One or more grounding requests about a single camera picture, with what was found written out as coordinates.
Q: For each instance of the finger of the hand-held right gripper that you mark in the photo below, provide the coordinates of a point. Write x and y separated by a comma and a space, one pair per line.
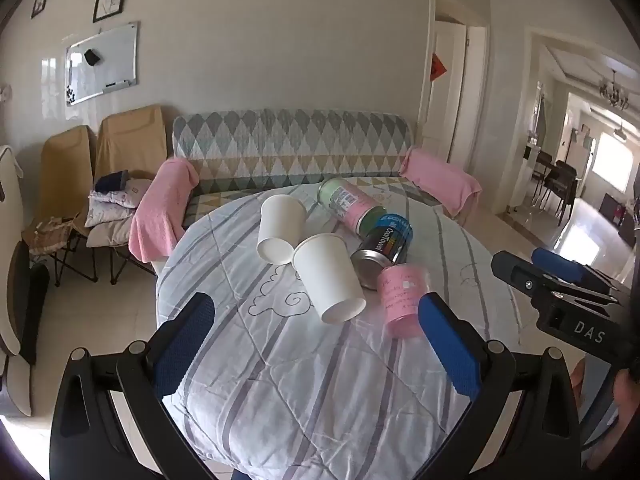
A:
520, 272
557, 262

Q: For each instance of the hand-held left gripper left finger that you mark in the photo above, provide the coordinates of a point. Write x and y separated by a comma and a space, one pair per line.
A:
187, 340

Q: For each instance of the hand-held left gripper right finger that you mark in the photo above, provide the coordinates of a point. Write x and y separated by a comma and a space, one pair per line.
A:
450, 345

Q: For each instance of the pink plastic cup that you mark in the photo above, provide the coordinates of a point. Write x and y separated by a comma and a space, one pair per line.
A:
401, 300

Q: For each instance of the white paper cup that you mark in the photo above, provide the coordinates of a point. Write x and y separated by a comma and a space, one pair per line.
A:
326, 275
281, 222

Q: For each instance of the person's right hand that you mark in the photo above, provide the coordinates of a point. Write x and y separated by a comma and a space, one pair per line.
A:
629, 395

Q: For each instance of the person's blue pants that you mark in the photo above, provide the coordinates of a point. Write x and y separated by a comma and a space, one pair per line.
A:
600, 400

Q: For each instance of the dark dining chairs and table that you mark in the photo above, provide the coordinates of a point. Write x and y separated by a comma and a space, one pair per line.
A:
557, 185

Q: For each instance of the dark low cabinet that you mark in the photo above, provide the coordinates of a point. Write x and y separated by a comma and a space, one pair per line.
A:
622, 220

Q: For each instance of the black and blue can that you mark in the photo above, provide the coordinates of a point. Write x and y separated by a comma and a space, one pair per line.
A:
384, 246

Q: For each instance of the pink towel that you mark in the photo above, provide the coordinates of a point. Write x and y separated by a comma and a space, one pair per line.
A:
442, 180
155, 210

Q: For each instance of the round table striped quilt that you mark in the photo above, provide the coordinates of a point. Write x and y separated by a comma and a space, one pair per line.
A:
300, 390

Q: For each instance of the beige pillow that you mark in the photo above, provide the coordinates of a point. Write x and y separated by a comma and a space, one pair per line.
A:
107, 234

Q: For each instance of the floral pillow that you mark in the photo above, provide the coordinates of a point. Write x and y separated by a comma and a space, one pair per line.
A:
117, 205

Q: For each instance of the patterned cloth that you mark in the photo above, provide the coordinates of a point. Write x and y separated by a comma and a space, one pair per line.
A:
50, 235

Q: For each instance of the pink and green can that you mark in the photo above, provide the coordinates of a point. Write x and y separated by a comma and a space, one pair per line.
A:
350, 202

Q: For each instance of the dark blue cushion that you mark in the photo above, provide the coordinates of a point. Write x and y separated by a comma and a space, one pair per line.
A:
111, 182

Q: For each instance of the chandelier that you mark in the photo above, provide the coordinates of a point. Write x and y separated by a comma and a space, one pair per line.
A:
614, 92

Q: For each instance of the white door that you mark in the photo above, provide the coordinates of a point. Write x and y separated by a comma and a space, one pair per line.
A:
447, 105

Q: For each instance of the tan folding chair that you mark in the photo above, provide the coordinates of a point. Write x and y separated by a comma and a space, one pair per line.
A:
131, 140
65, 170

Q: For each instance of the red paper diamond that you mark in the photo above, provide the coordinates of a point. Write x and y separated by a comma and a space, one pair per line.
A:
437, 67

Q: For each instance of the diamond patterned sofa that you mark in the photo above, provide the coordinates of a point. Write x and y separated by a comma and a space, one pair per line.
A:
290, 135

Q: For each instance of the whiteboard marker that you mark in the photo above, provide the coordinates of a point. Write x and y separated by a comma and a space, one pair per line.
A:
116, 85

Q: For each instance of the whiteboard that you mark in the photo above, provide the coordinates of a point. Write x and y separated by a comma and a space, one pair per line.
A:
112, 57

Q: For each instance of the black whiteboard eraser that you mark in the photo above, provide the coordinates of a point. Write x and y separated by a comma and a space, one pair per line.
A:
92, 57

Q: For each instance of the black framed drawing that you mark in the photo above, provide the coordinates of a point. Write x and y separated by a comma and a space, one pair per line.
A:
110, 1

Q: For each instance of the small framed picture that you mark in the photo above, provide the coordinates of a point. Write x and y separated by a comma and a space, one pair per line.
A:
40, 4

